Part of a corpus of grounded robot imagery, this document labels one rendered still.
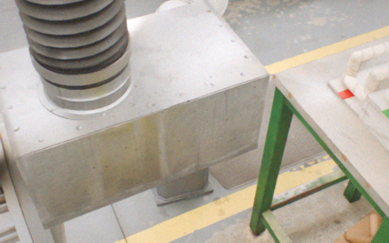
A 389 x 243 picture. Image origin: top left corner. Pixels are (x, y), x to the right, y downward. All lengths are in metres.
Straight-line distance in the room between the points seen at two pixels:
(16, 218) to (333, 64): 1.11
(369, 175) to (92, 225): 1.33
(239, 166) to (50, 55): 1.96
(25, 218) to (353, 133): 0.92
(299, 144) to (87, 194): 2.00
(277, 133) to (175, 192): 0.77
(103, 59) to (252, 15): 2.84
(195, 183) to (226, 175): 0.21
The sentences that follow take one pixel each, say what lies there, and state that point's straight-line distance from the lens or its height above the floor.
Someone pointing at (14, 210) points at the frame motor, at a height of 1.34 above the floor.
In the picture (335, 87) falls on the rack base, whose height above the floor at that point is 0.94.
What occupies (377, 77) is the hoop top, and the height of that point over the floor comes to 1.04.
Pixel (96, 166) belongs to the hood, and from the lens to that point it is 0.56.
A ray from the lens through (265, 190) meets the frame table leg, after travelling 1.87.
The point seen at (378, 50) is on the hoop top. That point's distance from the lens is 1.45.
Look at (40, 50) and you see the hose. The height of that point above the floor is 1.61.
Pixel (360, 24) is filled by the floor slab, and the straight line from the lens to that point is 3.40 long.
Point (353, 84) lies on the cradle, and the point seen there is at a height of 0.97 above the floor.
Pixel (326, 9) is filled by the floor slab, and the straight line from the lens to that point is 3.47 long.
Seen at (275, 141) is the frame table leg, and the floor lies 0.67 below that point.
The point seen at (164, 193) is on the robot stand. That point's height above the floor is 0.07.
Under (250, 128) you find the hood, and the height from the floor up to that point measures 1.44.
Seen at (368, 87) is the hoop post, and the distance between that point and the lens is 1.40.
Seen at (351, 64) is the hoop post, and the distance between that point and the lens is 1.43.
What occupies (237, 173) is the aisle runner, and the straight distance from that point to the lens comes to 2.36.
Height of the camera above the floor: 1.91
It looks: 47 degrees down
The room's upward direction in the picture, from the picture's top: 1 degrees clockwise
